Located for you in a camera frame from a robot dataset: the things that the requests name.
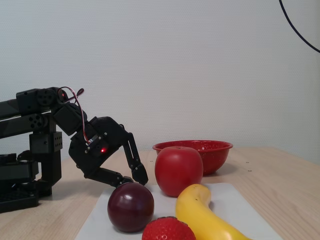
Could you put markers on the yellow banana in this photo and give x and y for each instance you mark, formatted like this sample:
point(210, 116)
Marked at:
point(200, 215)

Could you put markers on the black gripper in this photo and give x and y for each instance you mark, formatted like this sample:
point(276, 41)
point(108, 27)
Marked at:
point(98, 147)

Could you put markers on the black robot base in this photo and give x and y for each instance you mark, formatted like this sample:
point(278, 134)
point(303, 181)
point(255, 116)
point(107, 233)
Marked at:
point(15, 200)

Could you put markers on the red strawberry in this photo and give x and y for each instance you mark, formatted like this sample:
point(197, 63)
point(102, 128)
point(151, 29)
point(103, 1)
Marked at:
point(167, 231)

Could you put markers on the white paper sheet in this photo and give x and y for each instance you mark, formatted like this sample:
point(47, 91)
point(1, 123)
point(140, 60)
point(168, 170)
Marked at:
point(237, 205)

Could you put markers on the dark purple plum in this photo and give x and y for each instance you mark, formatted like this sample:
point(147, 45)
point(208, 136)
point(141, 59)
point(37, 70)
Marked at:
point(130, 207)

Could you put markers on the red apple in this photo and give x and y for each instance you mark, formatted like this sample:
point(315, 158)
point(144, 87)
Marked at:
point(177, 172)

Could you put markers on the red speckled bowl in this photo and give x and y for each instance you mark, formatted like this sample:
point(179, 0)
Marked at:
point(215, 157)

